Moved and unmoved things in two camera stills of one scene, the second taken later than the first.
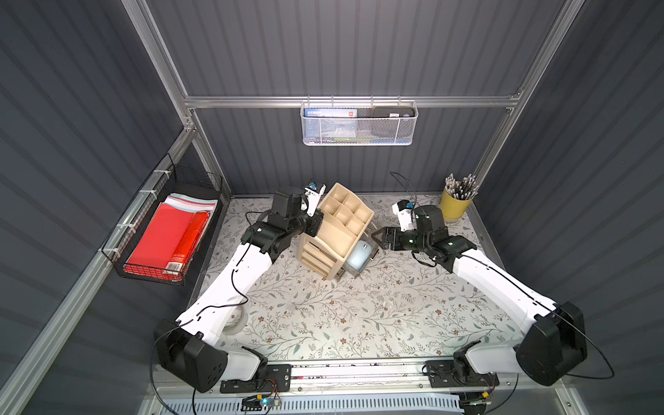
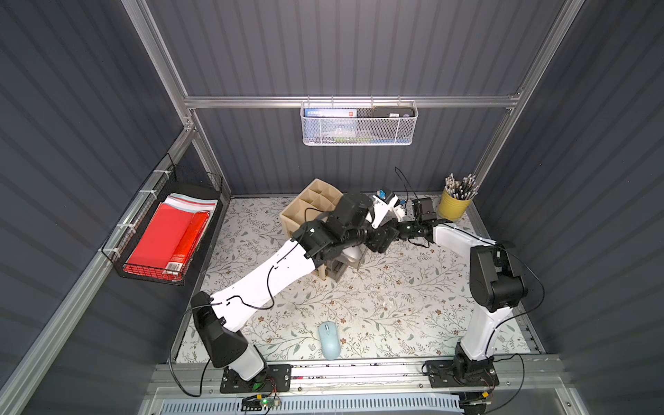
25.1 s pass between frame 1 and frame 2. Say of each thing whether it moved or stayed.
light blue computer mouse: moved
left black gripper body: moved
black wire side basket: stayed
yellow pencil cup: stayed
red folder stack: stayed
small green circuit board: stayed
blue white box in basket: stayed
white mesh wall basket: stayed
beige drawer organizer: moved
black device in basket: stayed
